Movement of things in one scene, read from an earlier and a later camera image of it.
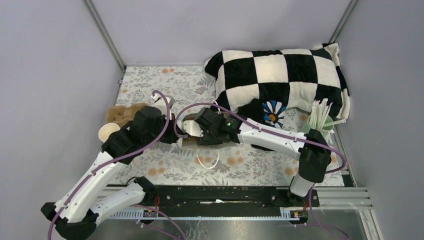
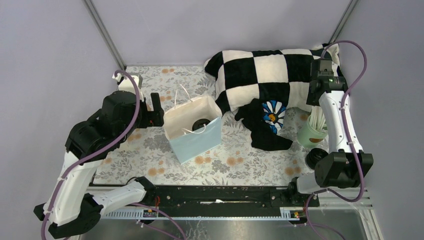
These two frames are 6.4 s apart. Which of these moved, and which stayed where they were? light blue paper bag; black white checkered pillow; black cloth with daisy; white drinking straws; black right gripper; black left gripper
Moved: light blue paper bag; black right gripper; black left gripper
Stayed: white drinking straws; black white checkered pillow; black cloth with daisy
